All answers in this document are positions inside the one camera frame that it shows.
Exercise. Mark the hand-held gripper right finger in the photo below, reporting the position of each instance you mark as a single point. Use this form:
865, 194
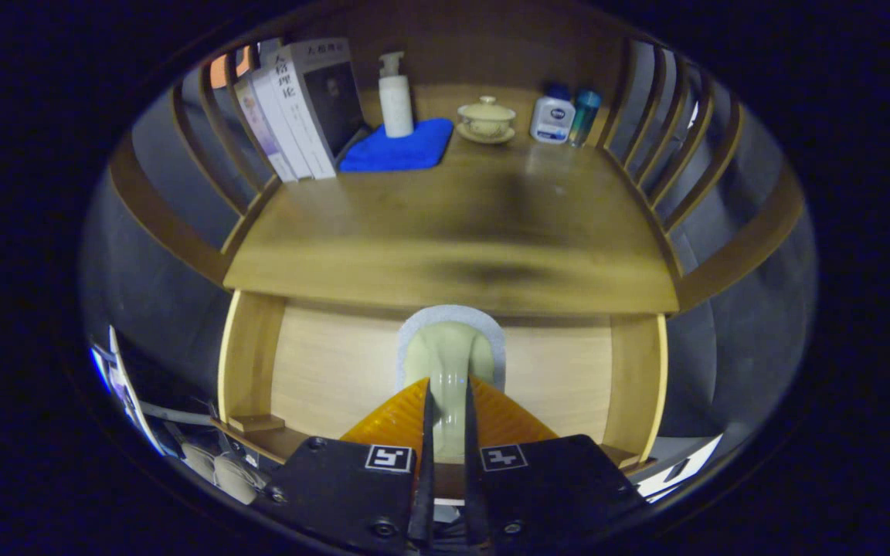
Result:
561, 486

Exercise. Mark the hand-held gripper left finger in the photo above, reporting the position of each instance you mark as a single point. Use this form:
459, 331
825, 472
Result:
344, 486

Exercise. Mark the wooden drawer with black knob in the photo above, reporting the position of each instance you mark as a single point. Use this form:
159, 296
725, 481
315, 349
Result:
321, 371

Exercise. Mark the pale green brush grey pad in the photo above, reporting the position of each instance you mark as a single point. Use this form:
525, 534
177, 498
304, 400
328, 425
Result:
449, 351

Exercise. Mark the wooden countertop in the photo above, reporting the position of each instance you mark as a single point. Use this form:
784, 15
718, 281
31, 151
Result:
453, 224

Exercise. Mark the wooden cabinet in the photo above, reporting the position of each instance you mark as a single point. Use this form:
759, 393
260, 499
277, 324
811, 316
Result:
746, 239

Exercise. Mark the beige rounded object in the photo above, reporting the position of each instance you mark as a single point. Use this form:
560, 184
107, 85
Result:
232, 479

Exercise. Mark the white and black board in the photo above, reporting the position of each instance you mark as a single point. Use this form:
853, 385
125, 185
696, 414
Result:
684, 467

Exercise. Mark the white device with blue glow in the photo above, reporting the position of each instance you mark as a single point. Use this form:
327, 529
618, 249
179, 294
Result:
132, 394

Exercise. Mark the blue cloth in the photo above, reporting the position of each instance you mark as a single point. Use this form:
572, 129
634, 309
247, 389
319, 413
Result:
402, 150

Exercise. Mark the purple spine book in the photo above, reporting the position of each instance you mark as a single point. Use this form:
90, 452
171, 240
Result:
263, 135

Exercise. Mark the thin white book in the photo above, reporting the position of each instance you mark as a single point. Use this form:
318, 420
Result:
283, 127

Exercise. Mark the white lotion bottle blue cap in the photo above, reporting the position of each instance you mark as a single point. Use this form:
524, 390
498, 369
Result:
552, 120

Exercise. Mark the teal bottle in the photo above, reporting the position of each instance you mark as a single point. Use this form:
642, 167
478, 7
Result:
584, 117

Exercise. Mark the beige lidded teacup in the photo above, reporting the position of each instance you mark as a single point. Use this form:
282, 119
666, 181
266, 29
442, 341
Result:
486, 120

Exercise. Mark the white pump bottle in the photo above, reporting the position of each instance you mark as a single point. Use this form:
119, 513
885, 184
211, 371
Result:
396, 104

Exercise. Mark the white and black book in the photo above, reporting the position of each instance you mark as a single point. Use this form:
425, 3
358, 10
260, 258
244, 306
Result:
329, 93

